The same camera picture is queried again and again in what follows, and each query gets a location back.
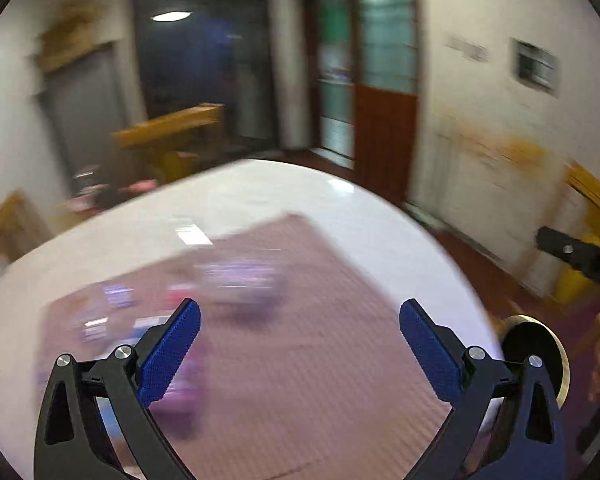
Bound grey cabinet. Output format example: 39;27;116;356
34;42;132;196

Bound small wooden chair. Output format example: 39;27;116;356
0;190;52;267

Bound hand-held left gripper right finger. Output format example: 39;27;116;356
399;298;566;480

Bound red-brown wooden door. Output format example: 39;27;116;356
302;0;422;198

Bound blue white packet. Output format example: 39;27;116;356
101;282;134;312

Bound wall sign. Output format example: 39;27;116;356
444;34;490;64

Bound purple pink packet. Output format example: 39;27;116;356
149;347;208;438

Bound pink woven table mat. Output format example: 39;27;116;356
40;212;481;480

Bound grey wall panel box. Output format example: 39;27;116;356
510;37;564;99

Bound cardboard boxes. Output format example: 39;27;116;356
36;0;107;74

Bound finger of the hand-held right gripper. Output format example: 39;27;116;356
536;226;600;292

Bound dark glass sliding window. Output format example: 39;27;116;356
130;0;277;147

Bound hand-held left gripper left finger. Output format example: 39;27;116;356
34;298;202;480

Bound round black gold-rimmed disc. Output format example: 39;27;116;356
499;314;572;411

